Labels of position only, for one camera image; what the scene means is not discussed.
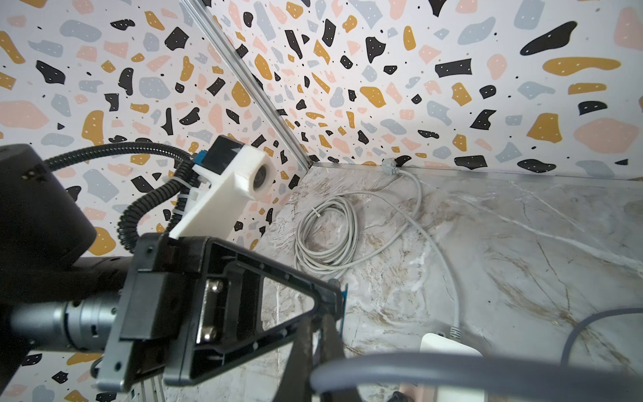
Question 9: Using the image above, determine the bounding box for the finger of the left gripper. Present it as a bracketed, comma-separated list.
[163, 237, 344, 387]

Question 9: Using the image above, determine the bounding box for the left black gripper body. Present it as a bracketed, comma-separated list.
[97, 234, 208, 393]

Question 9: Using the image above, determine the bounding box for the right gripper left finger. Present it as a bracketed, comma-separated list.
[273, 318, 313, 402]

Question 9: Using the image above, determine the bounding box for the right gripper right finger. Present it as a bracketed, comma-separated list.
[318, 313, 363, 402]

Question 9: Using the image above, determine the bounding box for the white power strip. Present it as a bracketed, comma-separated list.
[416, 333, 487, 402]

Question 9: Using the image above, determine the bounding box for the blue mp3 player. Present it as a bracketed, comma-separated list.
[339, 284, 348, 339]

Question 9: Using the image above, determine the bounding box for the pink USB charger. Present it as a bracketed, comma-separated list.
[399, 384, 425, 402]

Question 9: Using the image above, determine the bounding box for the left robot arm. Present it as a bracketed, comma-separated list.
[1, 137, 345, 401]

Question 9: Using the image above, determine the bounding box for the grey power strip cable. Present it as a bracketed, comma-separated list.
[292, 157, 463, 340]

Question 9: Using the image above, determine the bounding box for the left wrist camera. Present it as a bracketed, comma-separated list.
[169, 136, 276, 240]

